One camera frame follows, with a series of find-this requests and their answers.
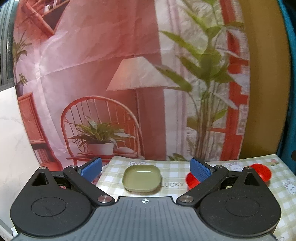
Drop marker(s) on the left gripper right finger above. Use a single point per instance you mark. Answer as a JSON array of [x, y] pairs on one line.
[[210, 179]]

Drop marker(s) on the green square plate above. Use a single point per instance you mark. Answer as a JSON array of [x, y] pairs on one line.
[[142, 178]]

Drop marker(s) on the white marble board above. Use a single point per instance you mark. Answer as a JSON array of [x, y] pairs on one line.
[[18, 161]]

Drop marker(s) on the printed room backdrop tapestry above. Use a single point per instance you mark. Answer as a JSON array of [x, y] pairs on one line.
[[153, 80]]

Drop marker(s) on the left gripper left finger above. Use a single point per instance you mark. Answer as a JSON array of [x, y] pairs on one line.
[[81, 179]]

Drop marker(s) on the red plastic bowl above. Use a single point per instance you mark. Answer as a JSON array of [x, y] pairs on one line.
[[263, 171], [191, 181]]

